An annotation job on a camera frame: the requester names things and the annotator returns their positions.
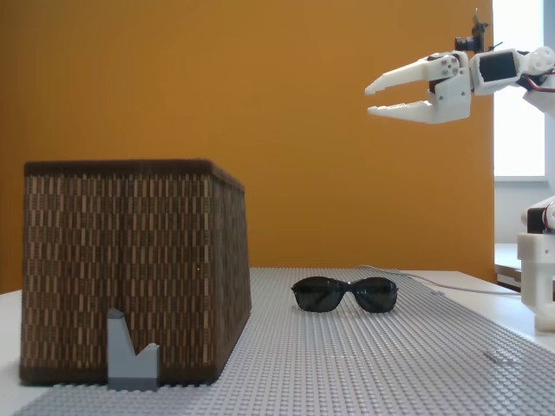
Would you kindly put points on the grey studded baseplate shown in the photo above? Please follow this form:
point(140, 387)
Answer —
point(347, 368)

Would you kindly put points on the grey brick bracket piece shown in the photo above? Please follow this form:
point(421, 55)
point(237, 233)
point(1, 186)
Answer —
point(126, 368)

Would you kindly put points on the black sunglasses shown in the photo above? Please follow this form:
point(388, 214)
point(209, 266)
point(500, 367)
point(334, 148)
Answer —
point(316, 297)

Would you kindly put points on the small clear brick plate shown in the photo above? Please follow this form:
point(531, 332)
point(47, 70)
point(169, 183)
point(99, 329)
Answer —
point(498, 356)

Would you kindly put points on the brown woven bin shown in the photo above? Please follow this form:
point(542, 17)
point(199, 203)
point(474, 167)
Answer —
point(130, 238)

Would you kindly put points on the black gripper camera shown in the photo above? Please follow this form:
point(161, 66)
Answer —
point(470, 42)

